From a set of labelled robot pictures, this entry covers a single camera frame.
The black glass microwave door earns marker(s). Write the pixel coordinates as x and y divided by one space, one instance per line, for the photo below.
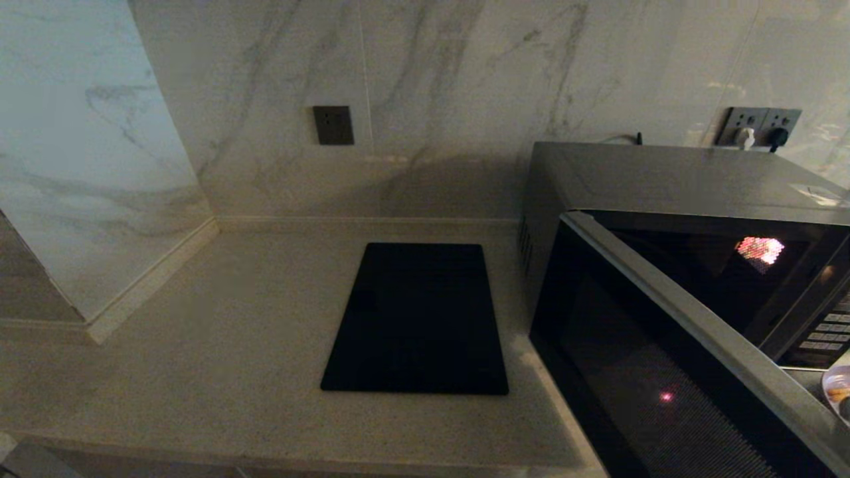
631 385

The purple round plate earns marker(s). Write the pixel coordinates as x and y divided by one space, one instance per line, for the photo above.
833 385

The black glass induction cooktop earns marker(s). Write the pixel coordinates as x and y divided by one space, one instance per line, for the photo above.
415 318

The orange french fry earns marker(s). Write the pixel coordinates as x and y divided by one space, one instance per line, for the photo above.
838 394

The white cabinet door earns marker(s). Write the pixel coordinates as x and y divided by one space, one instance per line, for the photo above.
26 465

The dark grey wall socket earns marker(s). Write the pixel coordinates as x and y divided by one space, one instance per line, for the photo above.
732 121
783 119
334 125

